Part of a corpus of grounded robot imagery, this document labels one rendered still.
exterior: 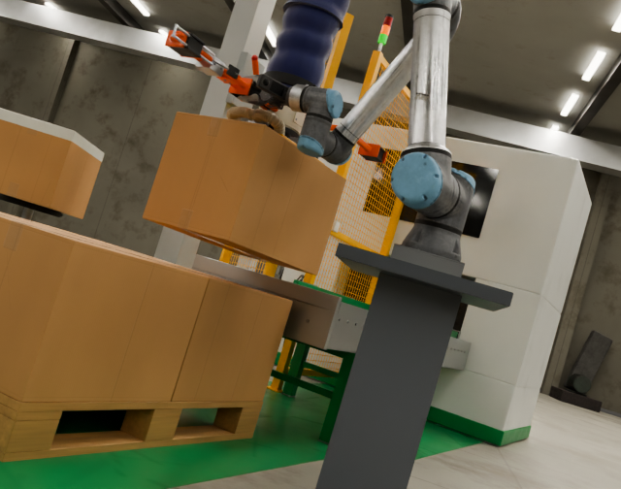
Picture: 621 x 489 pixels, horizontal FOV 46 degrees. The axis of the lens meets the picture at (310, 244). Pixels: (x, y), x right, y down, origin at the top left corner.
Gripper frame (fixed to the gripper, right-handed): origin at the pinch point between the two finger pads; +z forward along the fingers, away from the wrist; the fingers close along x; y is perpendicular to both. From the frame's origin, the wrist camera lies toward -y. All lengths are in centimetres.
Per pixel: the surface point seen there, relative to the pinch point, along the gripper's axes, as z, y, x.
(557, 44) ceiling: 122, 971, 456
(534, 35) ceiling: 157, 947, 456
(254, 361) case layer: -19, 32, -90
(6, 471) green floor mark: -24, -75, -120
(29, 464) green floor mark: -21, -66, -120
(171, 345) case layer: -19, -21, -88
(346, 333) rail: -34, 72, -72
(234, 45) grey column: 102, 122, 61
